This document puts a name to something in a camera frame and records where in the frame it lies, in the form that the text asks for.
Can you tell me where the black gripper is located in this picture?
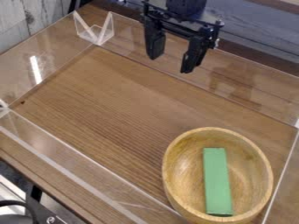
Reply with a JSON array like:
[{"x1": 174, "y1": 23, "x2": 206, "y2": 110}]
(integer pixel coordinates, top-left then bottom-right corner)
[{"x1": 143, "y1": 0, "x2": 225, "y2": 74}]

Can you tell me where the brown wooden bowl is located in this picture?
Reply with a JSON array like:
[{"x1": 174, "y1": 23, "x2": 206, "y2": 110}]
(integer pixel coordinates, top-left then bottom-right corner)
[{"x1": 162, "y1": 127, "x2": 274, "y2": 224}]

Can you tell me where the green rectangular block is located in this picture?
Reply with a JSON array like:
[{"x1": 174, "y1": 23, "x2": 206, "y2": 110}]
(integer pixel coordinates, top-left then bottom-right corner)
[{"x1": 203, "y1": 148, "x2": 234, "y2": 217}]

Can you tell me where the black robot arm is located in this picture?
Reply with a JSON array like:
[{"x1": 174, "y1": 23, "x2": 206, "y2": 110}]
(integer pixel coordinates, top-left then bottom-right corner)
[{"x1": 142, "y1": 0, "x2": 225, "y2": 74}]

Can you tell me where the black cable bottom left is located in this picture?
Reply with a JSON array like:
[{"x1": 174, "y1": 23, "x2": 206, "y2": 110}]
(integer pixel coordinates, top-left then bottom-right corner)
[{"x1": 0, "y1": 199, "x2": 41, "y2": 224}]

